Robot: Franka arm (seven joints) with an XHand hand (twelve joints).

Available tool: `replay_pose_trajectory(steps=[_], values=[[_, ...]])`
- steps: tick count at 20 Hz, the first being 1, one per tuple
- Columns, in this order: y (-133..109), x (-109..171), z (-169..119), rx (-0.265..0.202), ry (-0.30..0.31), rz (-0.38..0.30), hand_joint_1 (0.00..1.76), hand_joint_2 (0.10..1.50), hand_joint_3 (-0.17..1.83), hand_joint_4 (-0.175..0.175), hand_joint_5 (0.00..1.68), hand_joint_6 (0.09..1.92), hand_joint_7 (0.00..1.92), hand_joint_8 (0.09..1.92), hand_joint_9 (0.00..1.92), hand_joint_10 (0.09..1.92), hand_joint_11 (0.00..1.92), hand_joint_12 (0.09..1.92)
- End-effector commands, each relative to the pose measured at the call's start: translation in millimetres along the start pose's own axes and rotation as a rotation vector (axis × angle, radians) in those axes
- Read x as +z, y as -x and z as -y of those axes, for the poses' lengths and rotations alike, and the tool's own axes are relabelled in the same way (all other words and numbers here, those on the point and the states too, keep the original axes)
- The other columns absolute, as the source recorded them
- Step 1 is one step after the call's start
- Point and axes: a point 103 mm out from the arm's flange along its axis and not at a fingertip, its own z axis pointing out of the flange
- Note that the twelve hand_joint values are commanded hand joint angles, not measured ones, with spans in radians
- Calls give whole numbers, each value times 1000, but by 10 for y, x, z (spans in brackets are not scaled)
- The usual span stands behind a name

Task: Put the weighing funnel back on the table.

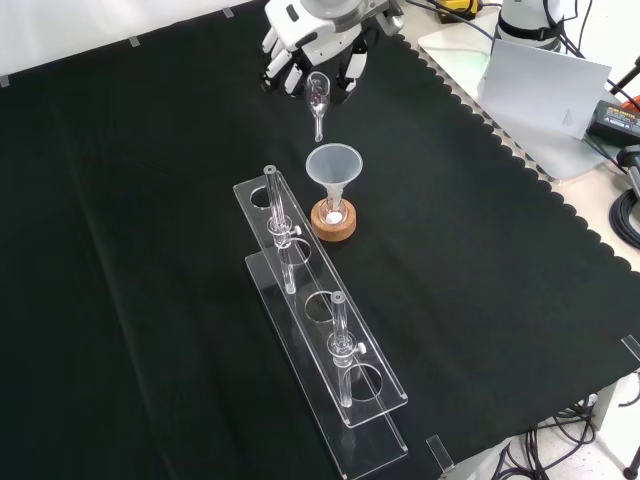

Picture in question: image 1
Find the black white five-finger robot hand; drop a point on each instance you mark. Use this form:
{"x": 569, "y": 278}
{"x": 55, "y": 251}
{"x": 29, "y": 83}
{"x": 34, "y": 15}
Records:
{"x": 320, "y": 37}

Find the translucent plastic funnel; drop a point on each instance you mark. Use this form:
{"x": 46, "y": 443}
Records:
{"x": 334, "y": 162}

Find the clear acrylic funnel stand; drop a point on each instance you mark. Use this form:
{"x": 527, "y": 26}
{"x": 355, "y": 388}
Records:
{"x": 320, "y": 320}

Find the clear tape strip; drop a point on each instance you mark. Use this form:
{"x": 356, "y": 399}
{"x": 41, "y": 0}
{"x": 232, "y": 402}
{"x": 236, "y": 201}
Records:
{"x": 440, "y": 452}
{"x": 135, "y": 41}
{"x": 4, "y": 81}
{"x": 631, "y": 347}
{"x": 228, "y": 12}

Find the yellow stop button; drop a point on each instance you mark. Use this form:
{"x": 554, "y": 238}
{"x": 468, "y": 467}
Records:
{"x": 457, "y": 9}

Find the small glass round-bottom flask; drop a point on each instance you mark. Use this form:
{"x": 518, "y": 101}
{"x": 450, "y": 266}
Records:
{"x": 334, "y": 212}

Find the white paper card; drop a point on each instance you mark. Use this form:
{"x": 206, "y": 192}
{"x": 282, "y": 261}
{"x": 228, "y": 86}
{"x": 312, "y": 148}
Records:
{"x": 540, "y": 85}

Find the pale board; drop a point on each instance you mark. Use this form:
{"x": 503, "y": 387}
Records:
{"x": 545, "y": 155}

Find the black cloth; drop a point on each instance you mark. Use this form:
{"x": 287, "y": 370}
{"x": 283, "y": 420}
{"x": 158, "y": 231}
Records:
{"x": 150, "y": 250}

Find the black power adapter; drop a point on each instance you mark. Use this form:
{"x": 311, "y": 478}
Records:
{"x": 615, "y": 122}

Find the black tripod leg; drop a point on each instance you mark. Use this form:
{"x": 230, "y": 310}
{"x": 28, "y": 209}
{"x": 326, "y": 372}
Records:
{"x": 625, "y": 80}

